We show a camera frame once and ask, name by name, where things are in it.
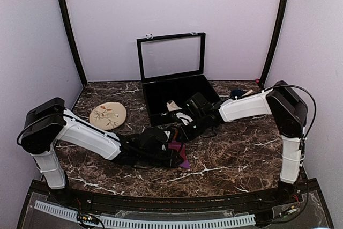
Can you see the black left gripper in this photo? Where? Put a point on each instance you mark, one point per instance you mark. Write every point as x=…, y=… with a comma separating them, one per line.
x=170, y=162

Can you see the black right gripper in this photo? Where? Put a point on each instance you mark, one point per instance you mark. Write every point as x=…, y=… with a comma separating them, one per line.
x=188, y=137

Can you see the maroon purple orange sock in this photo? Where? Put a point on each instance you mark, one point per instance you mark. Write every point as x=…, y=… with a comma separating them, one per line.
x=180, y=160

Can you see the brown and white sock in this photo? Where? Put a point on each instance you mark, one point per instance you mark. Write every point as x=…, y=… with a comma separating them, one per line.
x=172, y=106

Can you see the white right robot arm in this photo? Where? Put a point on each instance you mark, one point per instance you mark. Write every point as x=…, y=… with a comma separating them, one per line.
x=287, y=109

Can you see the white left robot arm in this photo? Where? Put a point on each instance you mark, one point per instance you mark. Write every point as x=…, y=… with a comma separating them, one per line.
x=52, y=121

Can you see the dark blue mug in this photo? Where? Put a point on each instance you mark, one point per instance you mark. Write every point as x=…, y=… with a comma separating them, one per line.
x=236, y=93

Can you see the black display box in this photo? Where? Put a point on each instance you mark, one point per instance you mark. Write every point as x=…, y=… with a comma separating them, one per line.
x=172, y=68

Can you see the wooden stick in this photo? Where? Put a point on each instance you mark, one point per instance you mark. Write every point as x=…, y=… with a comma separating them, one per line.
x=247, y=93

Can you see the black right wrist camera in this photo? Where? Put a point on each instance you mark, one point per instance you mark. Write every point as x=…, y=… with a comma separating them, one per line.
x=197, y=104

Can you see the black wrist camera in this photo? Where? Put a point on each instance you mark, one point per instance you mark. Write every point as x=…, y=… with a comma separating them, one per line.
x=152, y=139
x=197, y=104

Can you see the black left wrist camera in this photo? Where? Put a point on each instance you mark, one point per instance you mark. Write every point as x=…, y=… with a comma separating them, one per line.
x=152, y=139

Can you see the white slotted cable duct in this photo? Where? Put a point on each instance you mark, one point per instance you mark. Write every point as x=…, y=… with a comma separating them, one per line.
x=130, y=219

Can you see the black front table rail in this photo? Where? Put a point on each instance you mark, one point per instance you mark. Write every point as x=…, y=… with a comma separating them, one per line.
x=96, y=199

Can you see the black left corner post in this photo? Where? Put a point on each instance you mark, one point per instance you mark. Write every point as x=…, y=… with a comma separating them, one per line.
x=71, y=40

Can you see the black corner post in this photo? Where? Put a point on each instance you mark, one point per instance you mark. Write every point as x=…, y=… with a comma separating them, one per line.
x=71, y=40
x=273, y=44

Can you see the black right corner post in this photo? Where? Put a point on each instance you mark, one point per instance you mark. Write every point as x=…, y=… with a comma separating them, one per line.
x=273, y=44

